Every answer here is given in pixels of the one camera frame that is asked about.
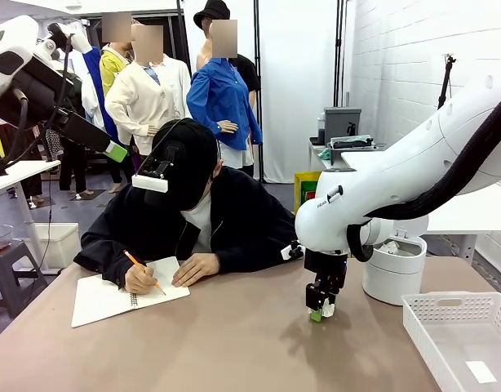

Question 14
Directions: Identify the white hanging coat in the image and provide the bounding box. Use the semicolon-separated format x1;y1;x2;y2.
69;48;109;131

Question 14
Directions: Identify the black double stand pole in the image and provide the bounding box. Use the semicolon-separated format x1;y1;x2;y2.
334;0;346;108

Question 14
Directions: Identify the mannequin in black shirt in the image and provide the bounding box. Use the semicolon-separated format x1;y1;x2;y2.
228;53;260;123

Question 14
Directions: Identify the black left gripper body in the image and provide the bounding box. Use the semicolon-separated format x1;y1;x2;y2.
0;64;77;129

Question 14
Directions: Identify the white head-mounted camera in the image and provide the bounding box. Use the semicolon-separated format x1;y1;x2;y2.
131;143;181;194

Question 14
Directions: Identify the yellow green bag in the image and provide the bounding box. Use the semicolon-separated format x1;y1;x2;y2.
294;171;323;216

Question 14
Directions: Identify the tall black tripod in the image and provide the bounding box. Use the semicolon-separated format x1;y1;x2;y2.
437;55;458;109

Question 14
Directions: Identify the black arm cable sleeve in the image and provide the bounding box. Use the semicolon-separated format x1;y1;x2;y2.
0;87;31;177
346;87;501;263

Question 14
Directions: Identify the small white table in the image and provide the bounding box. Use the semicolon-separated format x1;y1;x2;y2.
0;159;62;275

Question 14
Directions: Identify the blue hanging garment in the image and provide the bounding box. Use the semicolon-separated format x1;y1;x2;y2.
82;46;125;148

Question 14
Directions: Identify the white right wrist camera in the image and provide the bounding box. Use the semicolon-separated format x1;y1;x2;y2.
280;240;305;261

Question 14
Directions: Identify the person in black jacket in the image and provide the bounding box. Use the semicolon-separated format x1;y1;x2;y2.
81;161;299;266

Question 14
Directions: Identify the grey box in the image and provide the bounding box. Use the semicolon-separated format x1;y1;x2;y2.
323;106;362;142

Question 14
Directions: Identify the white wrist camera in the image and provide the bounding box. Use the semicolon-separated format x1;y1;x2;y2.
280;240;305;261
47;22;93;55

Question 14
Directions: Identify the grey tray with green contents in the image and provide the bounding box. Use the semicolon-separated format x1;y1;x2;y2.
329;134;376;167

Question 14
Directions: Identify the black bucket hat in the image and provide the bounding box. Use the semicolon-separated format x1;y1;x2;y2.
193;0;231;30

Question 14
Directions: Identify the mannequin in yellow shirt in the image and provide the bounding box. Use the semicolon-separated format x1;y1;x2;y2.
99;11;134;98

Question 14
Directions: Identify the mannequin in blue shirt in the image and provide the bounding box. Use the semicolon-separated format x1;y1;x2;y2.
186;19;263;169

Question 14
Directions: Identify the white round trash bin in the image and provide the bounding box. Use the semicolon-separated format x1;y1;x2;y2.
361;234;428;306

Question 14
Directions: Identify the white spiral notebook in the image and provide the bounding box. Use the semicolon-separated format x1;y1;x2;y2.
70;256;191;328

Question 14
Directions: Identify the orange pencil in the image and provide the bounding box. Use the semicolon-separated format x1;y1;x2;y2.
123;249;166;296

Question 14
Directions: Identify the person's left forearm black sleeve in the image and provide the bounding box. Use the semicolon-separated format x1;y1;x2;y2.
215;240;300;274

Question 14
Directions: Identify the white perforated plastic basket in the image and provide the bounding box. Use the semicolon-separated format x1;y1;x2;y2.
401;292;501;392

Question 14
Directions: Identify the black left arm cable sleeve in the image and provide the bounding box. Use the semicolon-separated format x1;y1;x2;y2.
0;87;31;177

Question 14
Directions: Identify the large white table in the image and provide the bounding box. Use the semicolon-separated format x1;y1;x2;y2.
340;149;501;262

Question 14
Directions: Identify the black right arm cable sleeve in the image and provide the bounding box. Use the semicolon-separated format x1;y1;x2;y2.
346;87;501;263

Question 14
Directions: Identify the black cap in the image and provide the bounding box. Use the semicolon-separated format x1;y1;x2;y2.
145;118;219;212

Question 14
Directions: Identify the white storage bin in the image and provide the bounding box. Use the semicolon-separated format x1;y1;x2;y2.
20;222;82;270

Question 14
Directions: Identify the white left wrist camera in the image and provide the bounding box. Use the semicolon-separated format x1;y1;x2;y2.
47;22;93;55

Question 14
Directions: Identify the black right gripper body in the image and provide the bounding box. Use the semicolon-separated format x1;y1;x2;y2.
303;247;349;294

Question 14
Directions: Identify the person's left hand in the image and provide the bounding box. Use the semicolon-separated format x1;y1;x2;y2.
171;252;221;288

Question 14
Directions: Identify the grey plastic stool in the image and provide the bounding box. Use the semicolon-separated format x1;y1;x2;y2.
0;240;48;319

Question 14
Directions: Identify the person's right forearm black sleeve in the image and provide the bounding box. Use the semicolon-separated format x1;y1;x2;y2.
73;228;148;289

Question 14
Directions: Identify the black slanted pole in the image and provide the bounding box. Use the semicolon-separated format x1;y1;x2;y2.
176;0;193;77

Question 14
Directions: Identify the mannequin in white shirt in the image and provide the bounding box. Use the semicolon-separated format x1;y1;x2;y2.
104;24;193;156

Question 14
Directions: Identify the narrow white side table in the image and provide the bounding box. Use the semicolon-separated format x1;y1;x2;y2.
308;140;349;172

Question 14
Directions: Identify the black backdrop stand pole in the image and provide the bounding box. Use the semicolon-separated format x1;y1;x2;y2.
254;0;264;183

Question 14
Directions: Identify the person's right hand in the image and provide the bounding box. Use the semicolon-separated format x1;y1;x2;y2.
123;263;160;296

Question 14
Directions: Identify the person in dark green jacket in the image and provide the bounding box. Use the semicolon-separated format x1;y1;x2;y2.
42;60;88;194

